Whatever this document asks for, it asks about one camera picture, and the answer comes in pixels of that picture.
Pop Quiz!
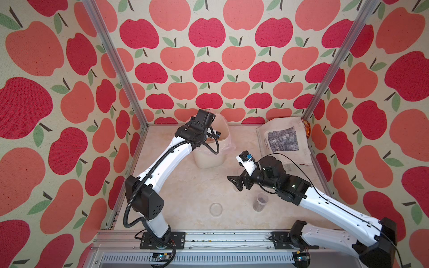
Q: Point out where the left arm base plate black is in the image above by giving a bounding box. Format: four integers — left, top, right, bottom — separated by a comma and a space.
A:
139, 231, 186, 250

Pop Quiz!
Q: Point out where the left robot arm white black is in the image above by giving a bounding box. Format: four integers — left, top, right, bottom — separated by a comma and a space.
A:
122, 109, 221, 249

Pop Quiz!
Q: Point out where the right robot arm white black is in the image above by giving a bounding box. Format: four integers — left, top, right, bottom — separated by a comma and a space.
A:
227, 151, 398, 268

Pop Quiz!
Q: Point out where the right clear jar of rosebuds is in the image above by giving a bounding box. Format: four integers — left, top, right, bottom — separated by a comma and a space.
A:
252, 193, 269, 212

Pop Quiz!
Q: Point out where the pink plastic bin liner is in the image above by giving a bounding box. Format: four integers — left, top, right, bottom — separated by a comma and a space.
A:
211, 114, 236, 154

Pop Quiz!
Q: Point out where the white Monet tote bag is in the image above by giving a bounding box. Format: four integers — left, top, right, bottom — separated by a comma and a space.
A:
256, 117, 312, 165

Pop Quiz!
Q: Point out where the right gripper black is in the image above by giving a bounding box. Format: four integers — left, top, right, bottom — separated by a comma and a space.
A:
227, 162, 276, 192

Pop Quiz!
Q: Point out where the aluminium front rail frame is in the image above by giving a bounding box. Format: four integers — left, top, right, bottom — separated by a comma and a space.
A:
82, 230, 364, 268

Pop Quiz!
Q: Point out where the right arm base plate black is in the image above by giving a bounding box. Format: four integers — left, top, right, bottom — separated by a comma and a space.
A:
268, 232, 320, 250

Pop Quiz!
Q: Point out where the right aluminium corner post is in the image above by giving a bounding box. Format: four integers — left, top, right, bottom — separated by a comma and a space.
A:
302, 0, 381, 121

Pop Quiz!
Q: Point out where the left aluminium corner post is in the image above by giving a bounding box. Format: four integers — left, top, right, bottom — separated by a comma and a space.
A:
83, 0, 149, 131

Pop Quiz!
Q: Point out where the orange snack packet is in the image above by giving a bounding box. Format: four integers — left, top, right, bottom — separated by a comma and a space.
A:
301, 119, 311, 139

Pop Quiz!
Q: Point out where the cream trash bin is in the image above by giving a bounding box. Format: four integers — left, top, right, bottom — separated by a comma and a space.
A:
192, 113, 233, 170

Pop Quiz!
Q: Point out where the aluminium corner post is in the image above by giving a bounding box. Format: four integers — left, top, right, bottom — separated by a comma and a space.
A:
83, 0, 149, 131
302, 0, 381, 121

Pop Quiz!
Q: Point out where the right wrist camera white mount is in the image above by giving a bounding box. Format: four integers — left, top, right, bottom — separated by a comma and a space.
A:
236, 150, 258, 176

